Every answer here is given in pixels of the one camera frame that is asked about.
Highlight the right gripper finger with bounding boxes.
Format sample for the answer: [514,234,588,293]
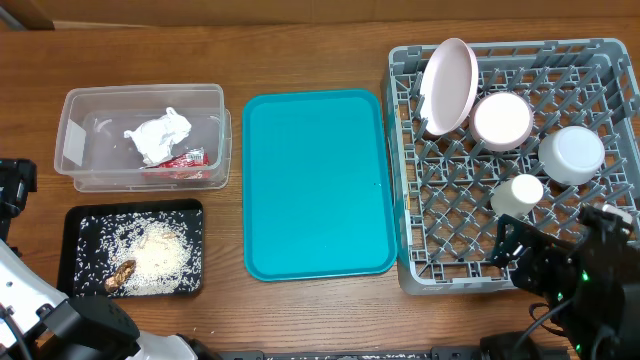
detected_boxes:
[489,214,529,268]
[578,205,633,250]

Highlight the pale green cup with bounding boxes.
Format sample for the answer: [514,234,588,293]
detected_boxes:
[490,174,544,218]

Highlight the grey bowl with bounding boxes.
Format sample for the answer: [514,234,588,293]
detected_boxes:
[538,126,605,185]

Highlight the small white plate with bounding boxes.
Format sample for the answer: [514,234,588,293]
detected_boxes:
[469,92,534,152]

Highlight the large white plate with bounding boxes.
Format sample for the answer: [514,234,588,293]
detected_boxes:
[419,38,479,136]

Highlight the red snack wrapper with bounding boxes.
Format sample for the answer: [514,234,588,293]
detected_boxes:
[143,148,210,180]

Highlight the pile of white rice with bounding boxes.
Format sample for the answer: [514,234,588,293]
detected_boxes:
[72,209,204,298]

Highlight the white napkin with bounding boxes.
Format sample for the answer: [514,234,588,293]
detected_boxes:
[123,107,192,167]

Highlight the brown food piece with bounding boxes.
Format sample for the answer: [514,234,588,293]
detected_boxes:
[104,260,136,293]

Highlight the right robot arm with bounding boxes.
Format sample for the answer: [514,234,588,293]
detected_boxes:
[478,203,639,359]

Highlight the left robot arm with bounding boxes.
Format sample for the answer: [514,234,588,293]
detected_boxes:
[1,199,219,359]

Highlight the grey dishwasher rack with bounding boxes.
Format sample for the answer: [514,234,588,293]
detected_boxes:
[383,38,639,295]

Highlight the teal serving tray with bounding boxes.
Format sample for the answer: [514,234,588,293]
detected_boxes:
[242,89,397,282]

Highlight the black plastic tray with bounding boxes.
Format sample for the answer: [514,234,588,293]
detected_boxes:
[57,199,204,297]

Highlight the clear plastic storage bin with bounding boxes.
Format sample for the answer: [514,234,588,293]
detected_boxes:
[54,83,232,193]

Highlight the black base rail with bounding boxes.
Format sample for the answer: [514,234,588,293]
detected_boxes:
[214,345,571,360]

